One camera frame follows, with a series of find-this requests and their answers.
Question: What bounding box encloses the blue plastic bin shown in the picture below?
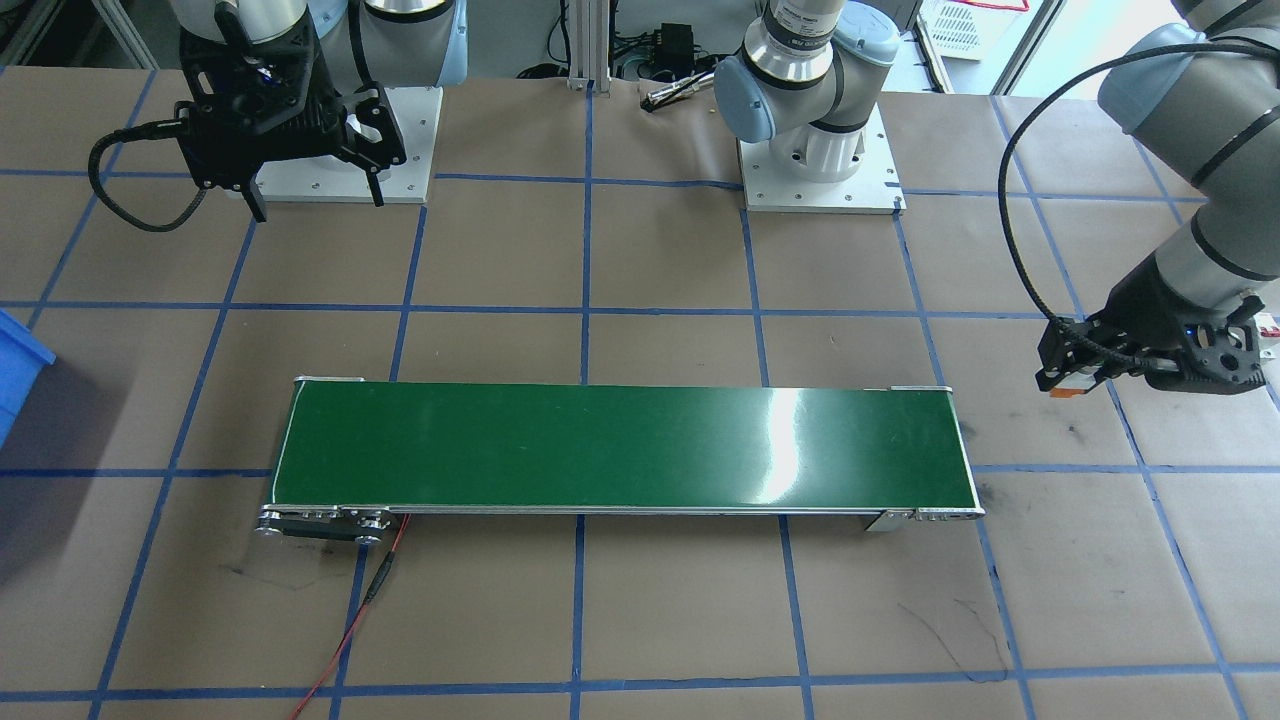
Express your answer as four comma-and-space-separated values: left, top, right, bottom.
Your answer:
0, 308, 56, 446

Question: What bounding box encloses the silver metal connector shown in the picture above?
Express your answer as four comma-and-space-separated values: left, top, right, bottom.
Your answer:
643, 75, 719, 111

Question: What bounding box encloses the black power adapter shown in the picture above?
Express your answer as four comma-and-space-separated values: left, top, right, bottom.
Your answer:
650, 25, 703, 71

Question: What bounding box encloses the white plastic basket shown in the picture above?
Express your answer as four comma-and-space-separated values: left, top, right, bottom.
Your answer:
918, 0, 1031, 63

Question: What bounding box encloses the green conveyor belt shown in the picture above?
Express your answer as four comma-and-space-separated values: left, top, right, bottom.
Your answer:
255, 377, 986, 546

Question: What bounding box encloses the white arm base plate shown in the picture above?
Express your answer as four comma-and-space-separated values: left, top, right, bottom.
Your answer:
738, 105, 906, 216
255, 85, 443, 206

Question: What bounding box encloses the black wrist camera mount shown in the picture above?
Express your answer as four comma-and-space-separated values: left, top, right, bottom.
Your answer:
178, 5, 323, 116
1145, 315, 1280, 396

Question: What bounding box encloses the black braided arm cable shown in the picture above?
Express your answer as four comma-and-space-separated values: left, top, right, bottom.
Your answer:
88, 118, 206, 233
997, 40, 1280, 376

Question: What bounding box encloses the aluminium frame post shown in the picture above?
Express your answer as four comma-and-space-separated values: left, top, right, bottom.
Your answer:
565, 0, 613, 93

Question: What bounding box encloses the thin red wire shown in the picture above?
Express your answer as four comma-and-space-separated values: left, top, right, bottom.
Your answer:
290, 515, 409, 720

